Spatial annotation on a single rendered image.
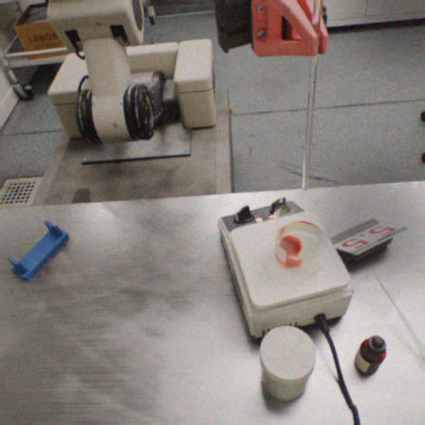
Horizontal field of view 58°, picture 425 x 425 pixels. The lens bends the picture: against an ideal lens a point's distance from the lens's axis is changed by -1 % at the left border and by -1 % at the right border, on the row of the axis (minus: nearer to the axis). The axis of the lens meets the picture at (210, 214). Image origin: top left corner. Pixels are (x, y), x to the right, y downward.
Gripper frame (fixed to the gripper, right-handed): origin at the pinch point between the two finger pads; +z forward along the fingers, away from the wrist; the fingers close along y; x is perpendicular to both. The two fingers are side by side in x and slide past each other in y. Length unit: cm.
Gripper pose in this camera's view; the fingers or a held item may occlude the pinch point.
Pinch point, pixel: (315, 41)
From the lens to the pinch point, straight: 32.1
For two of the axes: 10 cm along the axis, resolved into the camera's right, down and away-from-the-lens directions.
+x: 1.3, 6.5, 7.5
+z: 2.8, 7.1, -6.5
